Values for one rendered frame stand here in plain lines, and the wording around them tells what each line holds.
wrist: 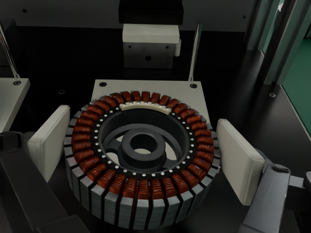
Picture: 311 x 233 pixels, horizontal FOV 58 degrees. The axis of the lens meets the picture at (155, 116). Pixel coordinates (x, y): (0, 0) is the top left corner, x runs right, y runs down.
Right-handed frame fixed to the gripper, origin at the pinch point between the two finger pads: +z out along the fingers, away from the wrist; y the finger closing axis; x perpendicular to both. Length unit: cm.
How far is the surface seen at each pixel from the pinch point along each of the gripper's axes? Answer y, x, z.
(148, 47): 0.8, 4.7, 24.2
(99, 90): -5.4, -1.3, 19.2
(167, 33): 2.0, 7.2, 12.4
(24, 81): -15.8, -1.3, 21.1
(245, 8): 18.2, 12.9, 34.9
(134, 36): -1.3, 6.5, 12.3
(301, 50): 30.7, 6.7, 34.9
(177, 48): 5.3, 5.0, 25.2
